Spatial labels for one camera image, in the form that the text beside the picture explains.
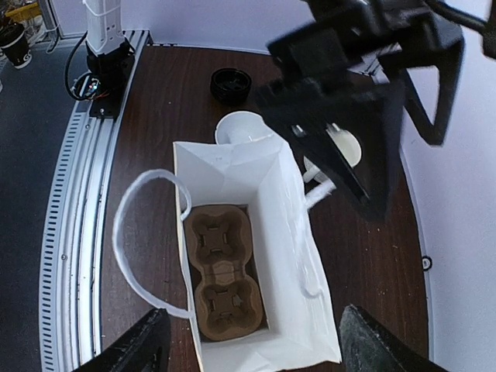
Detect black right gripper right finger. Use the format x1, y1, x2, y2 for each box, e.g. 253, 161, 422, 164
339, 305, 444, 371

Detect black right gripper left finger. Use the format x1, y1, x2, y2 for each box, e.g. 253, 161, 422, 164
79, 308, 171, 372

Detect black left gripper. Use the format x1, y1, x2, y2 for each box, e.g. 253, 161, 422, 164
255, 1, 465, 222

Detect cardboard two-cup carrier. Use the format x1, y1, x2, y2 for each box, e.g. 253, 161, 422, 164
184, 205, 266, 342

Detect brown paper bag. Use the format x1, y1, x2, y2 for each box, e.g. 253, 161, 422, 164
112, 136, 342, 371

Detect white ceramic bowl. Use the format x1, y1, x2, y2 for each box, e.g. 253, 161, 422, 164
214, 111, 274, 145

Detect stack of black lids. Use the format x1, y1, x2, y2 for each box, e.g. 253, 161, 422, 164
210, 67, 252, 106

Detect aluminium front rail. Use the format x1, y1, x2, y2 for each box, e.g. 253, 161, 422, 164
38, 29, 156, 372

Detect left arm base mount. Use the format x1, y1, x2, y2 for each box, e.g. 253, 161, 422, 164
69, 38, 136, 119

